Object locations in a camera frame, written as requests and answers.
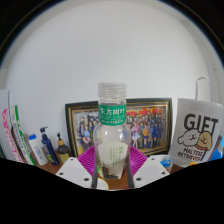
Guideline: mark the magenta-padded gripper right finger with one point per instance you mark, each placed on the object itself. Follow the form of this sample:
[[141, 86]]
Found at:
[[138, 160]]

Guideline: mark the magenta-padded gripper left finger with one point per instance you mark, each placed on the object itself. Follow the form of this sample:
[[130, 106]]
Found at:
[[85, 161]]

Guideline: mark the clear green-labelled drink bottle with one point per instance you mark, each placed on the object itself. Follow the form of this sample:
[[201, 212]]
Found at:
[[112, 133]]

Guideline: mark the amber bottle with yellow label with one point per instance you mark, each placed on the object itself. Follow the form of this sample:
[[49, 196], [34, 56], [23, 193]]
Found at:
[[63, 151]]

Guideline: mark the dark blue pump bottle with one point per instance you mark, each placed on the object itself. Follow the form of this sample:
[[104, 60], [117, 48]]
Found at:
[[50, 148]]

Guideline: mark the dark framed group picture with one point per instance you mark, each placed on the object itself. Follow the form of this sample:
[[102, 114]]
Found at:
[[150, 123]]

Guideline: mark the white lotion bottle blue cap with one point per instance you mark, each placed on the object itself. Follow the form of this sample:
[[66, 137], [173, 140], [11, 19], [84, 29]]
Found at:
[[38, 151]]

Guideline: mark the white printed paper gift bag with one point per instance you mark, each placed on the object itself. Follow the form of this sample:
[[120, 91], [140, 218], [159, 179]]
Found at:
[[196, 133]]

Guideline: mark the white and green shuttlecock tube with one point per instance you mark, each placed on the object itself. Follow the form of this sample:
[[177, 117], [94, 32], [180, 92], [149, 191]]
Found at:
[[21, 136]]

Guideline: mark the pink shuttlecock tube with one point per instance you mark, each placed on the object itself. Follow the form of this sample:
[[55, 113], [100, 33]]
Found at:
[[10, 136]]

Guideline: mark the blue detergent bottle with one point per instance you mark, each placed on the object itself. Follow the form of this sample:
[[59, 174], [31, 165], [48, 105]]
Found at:
[[219, 151]]

